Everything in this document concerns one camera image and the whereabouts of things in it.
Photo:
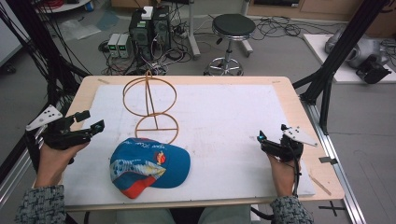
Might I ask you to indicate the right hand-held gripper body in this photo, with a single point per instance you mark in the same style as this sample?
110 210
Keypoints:
288 146

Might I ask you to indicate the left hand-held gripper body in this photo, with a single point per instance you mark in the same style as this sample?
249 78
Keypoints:
62 138

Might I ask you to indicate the blue baseball cap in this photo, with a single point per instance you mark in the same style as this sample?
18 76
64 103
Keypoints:
174 165

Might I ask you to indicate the person's left hand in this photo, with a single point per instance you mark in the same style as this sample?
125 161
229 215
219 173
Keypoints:
53 165

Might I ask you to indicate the person's right hand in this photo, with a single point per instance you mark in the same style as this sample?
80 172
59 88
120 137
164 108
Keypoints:
281 177

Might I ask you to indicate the white table mat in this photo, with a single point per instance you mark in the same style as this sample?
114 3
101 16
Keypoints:
224 121

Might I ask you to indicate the black tape cross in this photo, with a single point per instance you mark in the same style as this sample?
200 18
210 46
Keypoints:
332 207

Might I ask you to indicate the grey power supply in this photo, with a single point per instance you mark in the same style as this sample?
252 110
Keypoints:
124 46
113 45

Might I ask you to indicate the person's right leg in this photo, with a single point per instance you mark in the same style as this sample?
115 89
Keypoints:
225 216

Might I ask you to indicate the person's leg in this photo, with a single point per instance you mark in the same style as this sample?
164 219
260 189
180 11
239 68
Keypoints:
225 216
143 217

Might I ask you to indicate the white floor platform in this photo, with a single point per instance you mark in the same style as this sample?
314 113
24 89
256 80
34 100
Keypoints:
317 53

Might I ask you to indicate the black computer tower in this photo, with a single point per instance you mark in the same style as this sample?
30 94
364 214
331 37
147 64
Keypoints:
141 34
162 28

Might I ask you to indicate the person's left leg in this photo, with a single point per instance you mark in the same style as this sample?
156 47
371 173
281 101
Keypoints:
143 217

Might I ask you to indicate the black device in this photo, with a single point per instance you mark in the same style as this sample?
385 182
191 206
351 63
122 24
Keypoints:
372 72

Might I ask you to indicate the black round stool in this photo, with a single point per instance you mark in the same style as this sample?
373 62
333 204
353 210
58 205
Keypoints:
233 25

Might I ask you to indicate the grey robot shell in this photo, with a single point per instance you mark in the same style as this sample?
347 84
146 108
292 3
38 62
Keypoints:
362 49

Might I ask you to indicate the white box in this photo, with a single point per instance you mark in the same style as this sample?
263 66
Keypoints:
147 12

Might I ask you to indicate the grey desk leg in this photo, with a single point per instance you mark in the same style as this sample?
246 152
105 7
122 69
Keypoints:
193 31

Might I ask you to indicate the aluminium rail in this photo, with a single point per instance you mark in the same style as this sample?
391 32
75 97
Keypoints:
14 180
339 174

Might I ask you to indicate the black metal frame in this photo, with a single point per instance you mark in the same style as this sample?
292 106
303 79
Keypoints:
342 49
37 40

